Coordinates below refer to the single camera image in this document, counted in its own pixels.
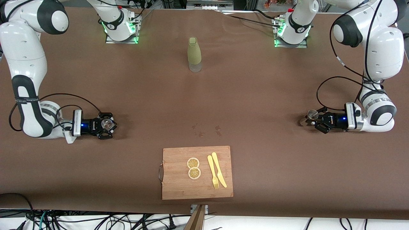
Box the clear glass cup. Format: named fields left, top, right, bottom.
left=100, top=118, right=115, bottom=132

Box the wooden post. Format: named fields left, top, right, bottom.
left=185, top=204, right=207, bottom=230

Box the green sleeved glass bottle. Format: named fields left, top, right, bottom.
left=187, top=37, right=203, bottom=73

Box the steel measuring jigger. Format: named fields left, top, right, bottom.
left=299, top=109, right=319, bottom=127

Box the yellow plastic fork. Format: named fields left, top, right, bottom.
left=207, top=155, right=220, bottom=190

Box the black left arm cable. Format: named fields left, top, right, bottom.
left=316, top=0, right=384, bottom=112

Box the black cable on cloth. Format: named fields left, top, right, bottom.
left=220, top=9, right=285, bottom=28

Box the wooden cutting board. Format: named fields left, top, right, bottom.
left=158, top=146, right=234, bottom=201

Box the yellow plastic knife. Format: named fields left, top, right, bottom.
left=211, top=152, right=228, bottom=188

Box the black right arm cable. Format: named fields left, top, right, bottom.
left=9, top=93, right=102, bottom=132

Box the thick black floor cable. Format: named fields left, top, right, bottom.
left=0, top=192, right=35, bottom=230

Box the small metal bracket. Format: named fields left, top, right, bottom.
left=190, top=204, right=209, bottom=214

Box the brown table cloth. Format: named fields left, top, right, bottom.
left=0, top=6, right=409, bottom=220

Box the grey metal equipment box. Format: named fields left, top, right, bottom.
left=186, top=0, right=234, bottom=11

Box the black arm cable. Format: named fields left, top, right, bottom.
left=316, top=0, right=384, bottom=112
left=9, top=93, right=102, bottom=132

